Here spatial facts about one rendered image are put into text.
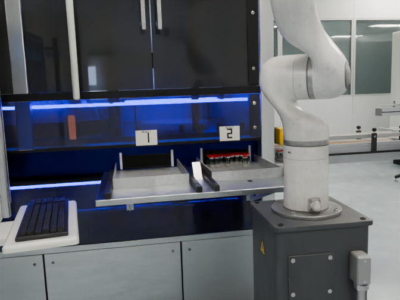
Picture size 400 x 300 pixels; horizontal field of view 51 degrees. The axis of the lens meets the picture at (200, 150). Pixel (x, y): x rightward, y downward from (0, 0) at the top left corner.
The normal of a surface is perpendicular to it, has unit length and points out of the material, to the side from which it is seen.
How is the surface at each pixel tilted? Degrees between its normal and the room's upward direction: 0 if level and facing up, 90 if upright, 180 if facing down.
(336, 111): 90
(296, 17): 126
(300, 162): 90
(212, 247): 90
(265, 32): 90
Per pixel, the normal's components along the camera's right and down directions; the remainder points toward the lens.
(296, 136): -0.64, 0.13
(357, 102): 0.17, 0.13
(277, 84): -0.37, 0.24
